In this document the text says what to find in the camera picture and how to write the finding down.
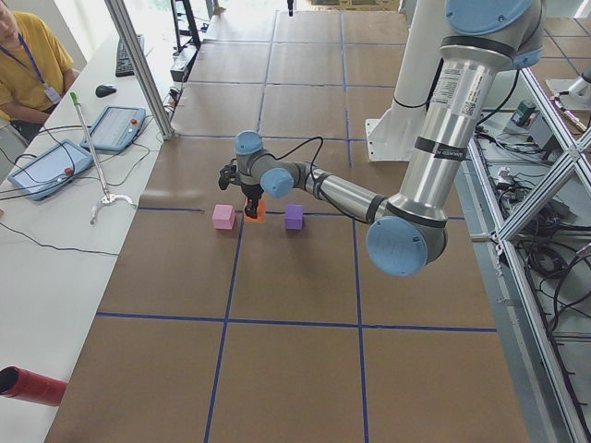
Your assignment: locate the far blue teach pendant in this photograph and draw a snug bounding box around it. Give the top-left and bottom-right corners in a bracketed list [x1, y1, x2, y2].
[89, 105, 146, 152]

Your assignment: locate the black computer mouse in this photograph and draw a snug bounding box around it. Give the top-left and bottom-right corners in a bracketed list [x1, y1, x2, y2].
[95, 84, 117, 98]

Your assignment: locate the orange foam block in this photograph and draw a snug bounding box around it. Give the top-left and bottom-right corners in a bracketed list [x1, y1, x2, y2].
[244, 198, 266, 223]

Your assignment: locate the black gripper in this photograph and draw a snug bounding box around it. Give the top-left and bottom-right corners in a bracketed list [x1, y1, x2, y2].
[241, 184, 261, 218]

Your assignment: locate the brown paper table mat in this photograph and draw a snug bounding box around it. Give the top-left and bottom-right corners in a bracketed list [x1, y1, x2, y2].
[47, 10, 528, 442]

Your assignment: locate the near blue teach pendant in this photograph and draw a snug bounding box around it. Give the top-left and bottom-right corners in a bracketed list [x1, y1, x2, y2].
[7, 139, 93, 200]

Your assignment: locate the blue teach pendant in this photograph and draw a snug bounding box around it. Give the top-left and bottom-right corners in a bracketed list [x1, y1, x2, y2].
[89, 105, 146, 152]
[7, 139, 93, 200]

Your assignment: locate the black keyboard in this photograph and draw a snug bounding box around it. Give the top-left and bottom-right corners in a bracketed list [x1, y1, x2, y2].
[115, 39, 135, 78]

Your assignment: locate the aluminium side frame rail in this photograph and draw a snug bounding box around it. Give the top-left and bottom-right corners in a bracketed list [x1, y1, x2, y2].
[455, 36, 590, 442]

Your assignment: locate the person in yellow shirt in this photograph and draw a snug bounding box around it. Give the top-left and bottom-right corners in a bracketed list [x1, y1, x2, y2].
[1, 2, 78, 141]

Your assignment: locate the silver reacher grabber tool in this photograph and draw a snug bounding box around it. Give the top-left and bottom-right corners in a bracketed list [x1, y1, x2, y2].
[69, 92, 137, 225]

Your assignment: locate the pink foam block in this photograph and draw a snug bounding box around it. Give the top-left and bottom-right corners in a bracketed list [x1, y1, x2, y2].
[211, 204, 235, 230]

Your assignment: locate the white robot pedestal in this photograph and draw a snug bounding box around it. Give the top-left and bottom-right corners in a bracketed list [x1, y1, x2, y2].
[366, 0, 450, 162]

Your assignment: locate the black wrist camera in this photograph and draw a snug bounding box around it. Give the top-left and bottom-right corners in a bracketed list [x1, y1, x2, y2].
[218, 159, 241, 191]

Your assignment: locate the red cylinder tube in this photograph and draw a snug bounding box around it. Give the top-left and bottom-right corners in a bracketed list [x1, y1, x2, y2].
[1, 366, 67, 406]

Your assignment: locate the aluminium frame post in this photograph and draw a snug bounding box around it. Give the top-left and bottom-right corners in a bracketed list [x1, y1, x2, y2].
[104, 0, 175, 140]

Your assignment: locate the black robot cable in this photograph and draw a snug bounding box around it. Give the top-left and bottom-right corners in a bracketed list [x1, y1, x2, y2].
[271, 136, 523, 195]

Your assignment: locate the purple foam block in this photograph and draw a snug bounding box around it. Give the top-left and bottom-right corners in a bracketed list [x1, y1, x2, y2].
[284, 204, 304, 231]

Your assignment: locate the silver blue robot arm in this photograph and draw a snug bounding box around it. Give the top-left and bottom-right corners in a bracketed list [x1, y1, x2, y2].
[219, 1, 546, 277]

